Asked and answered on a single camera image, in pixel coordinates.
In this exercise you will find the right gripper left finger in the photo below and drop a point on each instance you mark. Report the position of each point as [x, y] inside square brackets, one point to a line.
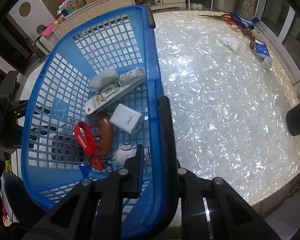
[93, 209]

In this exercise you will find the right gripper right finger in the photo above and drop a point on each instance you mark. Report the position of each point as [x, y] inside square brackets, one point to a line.
[210, 208]

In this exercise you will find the blue plastic basket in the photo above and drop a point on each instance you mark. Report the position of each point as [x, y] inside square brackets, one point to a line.
[122, 39]

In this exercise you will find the white astronaut toy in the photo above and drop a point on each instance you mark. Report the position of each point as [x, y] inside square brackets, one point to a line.
[126, 151]

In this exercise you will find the white TV remote control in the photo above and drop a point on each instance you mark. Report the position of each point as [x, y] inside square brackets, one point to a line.
[115, 90]

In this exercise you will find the person's left hand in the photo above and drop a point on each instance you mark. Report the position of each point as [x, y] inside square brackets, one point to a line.
[7, 150]

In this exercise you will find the brown checkered coaster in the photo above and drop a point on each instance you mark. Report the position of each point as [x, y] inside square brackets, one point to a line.
[65, 149]

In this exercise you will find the brown wooden massager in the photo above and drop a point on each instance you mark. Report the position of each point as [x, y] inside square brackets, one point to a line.
[102, 132]

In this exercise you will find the white power adapter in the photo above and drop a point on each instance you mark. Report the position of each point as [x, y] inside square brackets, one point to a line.
[127, 119]

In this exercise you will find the crumpled white tissue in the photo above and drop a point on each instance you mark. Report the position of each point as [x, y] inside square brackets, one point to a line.
[230, 42]

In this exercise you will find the blue tissue pack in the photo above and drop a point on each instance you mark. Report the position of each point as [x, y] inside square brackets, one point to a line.
[261, 50]

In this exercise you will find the paper towel roll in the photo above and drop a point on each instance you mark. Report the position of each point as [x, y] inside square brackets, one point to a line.
[158, 2]

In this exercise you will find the blue striped cloth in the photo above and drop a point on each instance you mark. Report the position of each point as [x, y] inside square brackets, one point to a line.
[243, 22]

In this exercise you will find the cream TV cabinet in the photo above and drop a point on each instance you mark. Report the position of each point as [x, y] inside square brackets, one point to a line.
[100, 7]

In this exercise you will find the black cylindrical handle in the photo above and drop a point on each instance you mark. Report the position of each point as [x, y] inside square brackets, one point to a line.
[293, 120]

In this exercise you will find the red handled scissors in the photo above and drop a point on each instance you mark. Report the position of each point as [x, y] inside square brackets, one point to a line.
[225, 17]

